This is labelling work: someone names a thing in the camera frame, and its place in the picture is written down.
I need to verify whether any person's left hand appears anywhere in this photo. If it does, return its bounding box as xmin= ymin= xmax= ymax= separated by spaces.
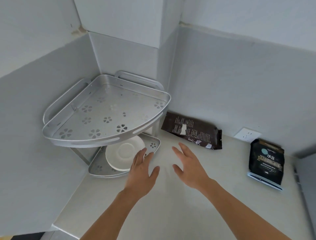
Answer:
xmin=123 ymin=148 xmax=160 ymax=198

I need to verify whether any person's right hand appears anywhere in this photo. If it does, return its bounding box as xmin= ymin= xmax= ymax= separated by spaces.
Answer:
xmin=172 ymin=143 xmax=213 ymax=191

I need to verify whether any person's left forearm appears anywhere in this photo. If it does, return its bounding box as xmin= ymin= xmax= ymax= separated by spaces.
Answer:
xmin=80 ymin=188 xmax=141 ymax=240

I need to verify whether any person's right forearm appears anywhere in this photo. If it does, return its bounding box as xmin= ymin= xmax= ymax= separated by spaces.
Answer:
xmin=197 ymin=179 xmax=292 ymax=240

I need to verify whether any brown coffee packet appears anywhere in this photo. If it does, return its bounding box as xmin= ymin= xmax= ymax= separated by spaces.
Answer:
xmin=161 ymin=111 xmax=223 ymax=150

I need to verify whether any white saucer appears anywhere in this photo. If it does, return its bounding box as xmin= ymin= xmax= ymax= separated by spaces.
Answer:
xmin=105 ymin=135 xmax=146 ymax=172

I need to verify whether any silver two-tier corner shelf rack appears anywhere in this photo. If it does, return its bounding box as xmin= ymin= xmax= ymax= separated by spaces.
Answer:
xmin=42 ymin=71 xmax=171 ymax=179

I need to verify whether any black coffee bag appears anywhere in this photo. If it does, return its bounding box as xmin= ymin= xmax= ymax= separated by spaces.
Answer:
xmin=248 ymin=138 xmax=285 ymax=182

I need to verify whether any blue bag clip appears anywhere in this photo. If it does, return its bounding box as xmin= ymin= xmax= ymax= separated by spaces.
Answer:
xmin=247 ymin=172 xmax=283 ymax=191

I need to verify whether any white wall socket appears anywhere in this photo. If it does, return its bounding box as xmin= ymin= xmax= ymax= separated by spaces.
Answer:
xmin=234 ymin=127 xmax=262 ymax=143

